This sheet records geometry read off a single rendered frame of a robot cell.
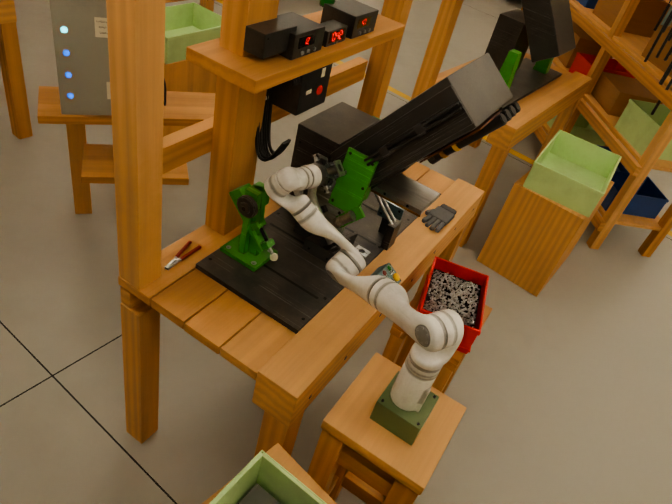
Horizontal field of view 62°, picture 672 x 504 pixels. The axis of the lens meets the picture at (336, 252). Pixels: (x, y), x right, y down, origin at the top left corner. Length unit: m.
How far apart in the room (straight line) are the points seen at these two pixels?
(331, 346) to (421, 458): 0.41
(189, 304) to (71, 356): 1.12
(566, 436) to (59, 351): 2.43
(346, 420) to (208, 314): 0.52
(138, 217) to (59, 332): 1.37
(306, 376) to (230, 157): 0.73
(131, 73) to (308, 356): 0.89
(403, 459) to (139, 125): 1.10
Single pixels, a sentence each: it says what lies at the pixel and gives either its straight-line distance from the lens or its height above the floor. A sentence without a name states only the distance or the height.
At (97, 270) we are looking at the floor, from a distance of 3.20.
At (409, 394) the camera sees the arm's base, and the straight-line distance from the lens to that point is 1.55.
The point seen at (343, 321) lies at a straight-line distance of 1.80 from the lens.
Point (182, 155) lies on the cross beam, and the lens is 1.81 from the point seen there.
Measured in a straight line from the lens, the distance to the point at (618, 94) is 4.75.
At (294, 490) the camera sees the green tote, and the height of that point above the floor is 0.93.
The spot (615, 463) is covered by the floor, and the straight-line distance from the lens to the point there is 3.18.
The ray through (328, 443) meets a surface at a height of 0.76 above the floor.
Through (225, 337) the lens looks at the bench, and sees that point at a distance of 1.71.
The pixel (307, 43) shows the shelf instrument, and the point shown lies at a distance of 1.78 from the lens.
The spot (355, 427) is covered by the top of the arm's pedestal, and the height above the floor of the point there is 0.85.
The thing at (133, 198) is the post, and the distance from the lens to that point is 1.62.
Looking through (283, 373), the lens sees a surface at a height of 0.90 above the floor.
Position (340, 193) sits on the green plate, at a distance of 1.94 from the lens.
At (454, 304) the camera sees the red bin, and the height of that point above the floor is 0.88.
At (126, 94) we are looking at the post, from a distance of 1.47.
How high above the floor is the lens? 2.18
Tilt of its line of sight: 39 degrees down
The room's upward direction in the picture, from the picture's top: 15 degrees clockwise
